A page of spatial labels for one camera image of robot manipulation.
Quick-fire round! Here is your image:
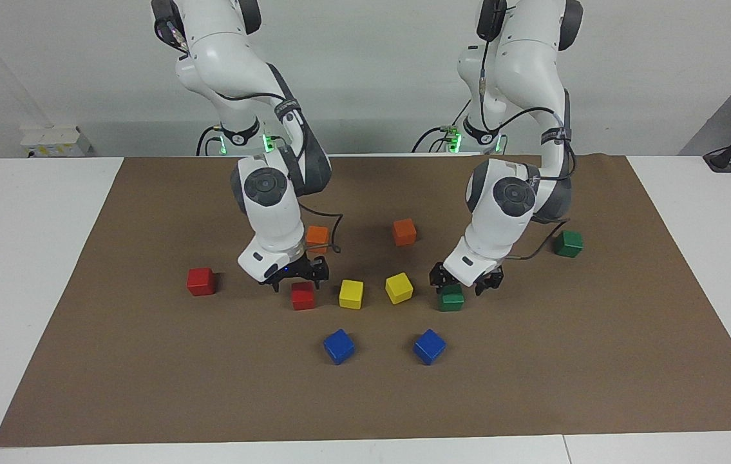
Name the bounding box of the green wooden block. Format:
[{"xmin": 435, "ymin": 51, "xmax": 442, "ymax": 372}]
[
  {"xmin": 555, "ymin": 230, "xmax": 584, "ymax": 258},
  {"xmin": 437, "ymin": 285, "xmax": 465, "ymax": 313}
]

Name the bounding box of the red wooden block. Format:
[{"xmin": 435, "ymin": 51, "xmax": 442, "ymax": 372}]
[
  {"xmin": 187, "ymin": 267, "xmax": 216, "ymax": 296},
  {"xmin": 290, "ymin": 281, "xmax": 316, "ymax": 311}
]

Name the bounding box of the orange wooden block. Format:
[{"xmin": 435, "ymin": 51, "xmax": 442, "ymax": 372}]
[
  {"xmin": 306, "ymin": 225, "xmax": 330, "ymax": 254},
  {"xmin": 392, "ymin": 218, "xmax": 417, "ymax": 247}
]

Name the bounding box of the yellow wooden block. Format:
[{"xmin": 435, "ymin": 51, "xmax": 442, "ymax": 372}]
[
  {"xmin": 384, "ymin": 272, "xmax": 415, "ymax": 305},
  {"xmin": 338, "ymin": 279, "xmax": 365, "ymax": 310}
]

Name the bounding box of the blue wooden block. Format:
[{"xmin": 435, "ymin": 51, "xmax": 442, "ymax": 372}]
[
  {"xmin": 412, "ymin": 329, "xmax": 448, "ymax": 366},
  {"xmin": 323, "ymin": 329, "xmax": 356, "ymax": 366}
]

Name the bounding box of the brown table mat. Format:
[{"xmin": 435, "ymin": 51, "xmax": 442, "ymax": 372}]
[{"xmin": 0, "ymin": 153, "xmax": 731, "ymax": 448}]

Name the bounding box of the white power strip box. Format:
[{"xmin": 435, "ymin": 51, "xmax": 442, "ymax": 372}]
[{"xmin": 19, "ymin": 126, "xmax": 92, "ymax": 159}]

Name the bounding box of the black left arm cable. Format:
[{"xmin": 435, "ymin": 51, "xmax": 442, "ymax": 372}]
[{"xmin": 478, "ymin": 0, "xmax": 575, "ymax": 260}]

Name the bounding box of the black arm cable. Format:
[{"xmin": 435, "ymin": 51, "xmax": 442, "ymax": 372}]
[
  {"xmin": 214, "ymin": 90, "xmax": 345, "ymax": 254},
  {"xmin": 478, "ymin": 0, "xmax": 575, "ymax": 260}
]

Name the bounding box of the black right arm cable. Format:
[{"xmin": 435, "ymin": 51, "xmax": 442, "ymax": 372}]
[{"xmin": 214, "ymin": 90, "xmax": 345, "ymax": 254}]

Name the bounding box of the black base cable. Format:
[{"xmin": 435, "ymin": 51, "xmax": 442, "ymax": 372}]
[
  {"xmin": 412, "ymin": 103, "xmax": 474, "ymax": 154},
  {"xmin": 196, "ymin": 124, "xmax": 223, "ymax": 157}
]

